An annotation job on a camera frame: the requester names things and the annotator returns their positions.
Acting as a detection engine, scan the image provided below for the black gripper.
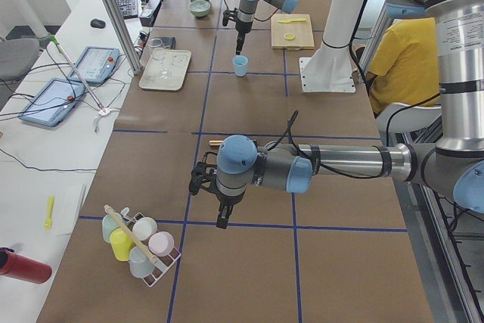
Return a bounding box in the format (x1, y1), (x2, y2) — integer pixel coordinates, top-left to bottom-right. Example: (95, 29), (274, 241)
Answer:
(222, 8), (253, 54)
(188, 151), (244, 229)

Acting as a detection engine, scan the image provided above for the light blue cup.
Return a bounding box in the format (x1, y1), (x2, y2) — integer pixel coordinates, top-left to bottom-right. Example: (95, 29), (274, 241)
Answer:
(232, 54), (249, 77)

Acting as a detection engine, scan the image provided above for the pink cup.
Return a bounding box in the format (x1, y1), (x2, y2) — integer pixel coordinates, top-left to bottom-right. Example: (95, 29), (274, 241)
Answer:
(148, 231), (175, 256)

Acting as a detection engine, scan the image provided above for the cream white cup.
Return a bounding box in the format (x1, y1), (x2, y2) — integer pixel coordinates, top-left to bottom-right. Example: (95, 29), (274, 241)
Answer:
(132, 217), (157, 241)

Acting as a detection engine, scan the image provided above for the clear grey cup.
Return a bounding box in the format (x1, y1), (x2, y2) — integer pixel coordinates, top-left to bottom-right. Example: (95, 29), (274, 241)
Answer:
(129, 247), (154, 278)

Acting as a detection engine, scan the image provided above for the yellow cup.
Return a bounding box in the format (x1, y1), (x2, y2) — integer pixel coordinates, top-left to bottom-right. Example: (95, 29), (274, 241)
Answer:
(109, 228), (135, 262)

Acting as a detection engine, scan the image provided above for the mint green cup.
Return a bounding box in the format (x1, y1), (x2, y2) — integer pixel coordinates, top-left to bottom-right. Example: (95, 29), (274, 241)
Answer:
(101, 214), (119, 243)

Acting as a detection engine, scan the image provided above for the yellow plastic knife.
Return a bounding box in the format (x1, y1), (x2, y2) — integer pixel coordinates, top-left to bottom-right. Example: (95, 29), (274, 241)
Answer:
(277, 18), (306, 24)

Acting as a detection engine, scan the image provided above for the wooden cutting board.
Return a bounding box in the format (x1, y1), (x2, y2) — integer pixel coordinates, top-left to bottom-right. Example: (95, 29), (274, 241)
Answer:
(271, 14), (315, 50)

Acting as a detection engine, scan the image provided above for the green bowl of ice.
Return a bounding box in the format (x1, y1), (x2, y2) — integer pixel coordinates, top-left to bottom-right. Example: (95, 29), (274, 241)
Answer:
(188, 0), (211, 18)

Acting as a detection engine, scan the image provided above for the cream bear tray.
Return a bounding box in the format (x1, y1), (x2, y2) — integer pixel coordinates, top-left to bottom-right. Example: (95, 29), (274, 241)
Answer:
(139, 48), (191, 92)

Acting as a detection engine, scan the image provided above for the clear wine glass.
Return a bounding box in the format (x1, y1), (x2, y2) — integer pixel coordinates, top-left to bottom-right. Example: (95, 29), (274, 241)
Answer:
(148, 38), (169, 78)

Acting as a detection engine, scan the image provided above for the black keyboard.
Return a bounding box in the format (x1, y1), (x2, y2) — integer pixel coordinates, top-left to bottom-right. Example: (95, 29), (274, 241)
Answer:
(116, 0), (138, 19)

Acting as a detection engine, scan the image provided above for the black computer mouse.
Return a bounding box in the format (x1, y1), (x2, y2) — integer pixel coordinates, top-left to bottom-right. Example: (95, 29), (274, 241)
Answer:
(90, 19), (106, 29)

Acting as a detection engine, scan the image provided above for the far teach pendant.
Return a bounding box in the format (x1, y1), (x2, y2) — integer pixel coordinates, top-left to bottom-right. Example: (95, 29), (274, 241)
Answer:
(75, 46), (120, 85)

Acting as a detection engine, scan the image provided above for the teach pendant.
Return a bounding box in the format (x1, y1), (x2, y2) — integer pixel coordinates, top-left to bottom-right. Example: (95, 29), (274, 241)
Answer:
(19, 78), (85, 127)
(75, 46), (120, 85)

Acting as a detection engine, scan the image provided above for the person in yellow shirt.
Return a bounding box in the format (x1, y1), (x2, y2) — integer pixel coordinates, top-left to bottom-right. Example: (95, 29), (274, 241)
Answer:
(366, 18), (439, 115)

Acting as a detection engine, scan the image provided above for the yellow plastic spoon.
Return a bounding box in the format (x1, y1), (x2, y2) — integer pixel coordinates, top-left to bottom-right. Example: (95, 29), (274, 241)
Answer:
(44, 196), (55, 229)

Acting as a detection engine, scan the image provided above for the pink rod green tip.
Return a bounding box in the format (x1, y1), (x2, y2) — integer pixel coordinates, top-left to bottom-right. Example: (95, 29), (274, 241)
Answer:
(49, 35), (108, 115)

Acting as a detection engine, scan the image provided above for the near teach pendant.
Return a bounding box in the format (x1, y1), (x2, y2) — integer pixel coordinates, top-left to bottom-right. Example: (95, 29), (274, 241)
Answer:
(19, 78), (85, 127)

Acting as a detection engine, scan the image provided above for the red bottle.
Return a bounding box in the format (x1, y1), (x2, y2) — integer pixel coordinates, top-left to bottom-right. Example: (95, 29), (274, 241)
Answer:
(1, 248), (52, 284)

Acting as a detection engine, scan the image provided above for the grey office chair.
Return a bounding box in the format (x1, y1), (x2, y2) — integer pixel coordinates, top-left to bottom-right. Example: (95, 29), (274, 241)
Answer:
(1, 38), (39, 81)

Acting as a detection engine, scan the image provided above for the white wire cup rack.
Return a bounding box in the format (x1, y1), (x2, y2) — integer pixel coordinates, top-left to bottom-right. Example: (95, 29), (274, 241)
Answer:
(121, 207), (181, 287)

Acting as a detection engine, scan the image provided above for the wooden rack handle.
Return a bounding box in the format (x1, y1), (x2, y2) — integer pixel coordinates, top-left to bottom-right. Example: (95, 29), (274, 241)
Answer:
(104, 204), (158, 265)

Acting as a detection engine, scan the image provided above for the aluminium frame post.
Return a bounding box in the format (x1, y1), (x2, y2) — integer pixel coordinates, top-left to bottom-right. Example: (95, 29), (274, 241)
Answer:
(102, 0), (142, 75)

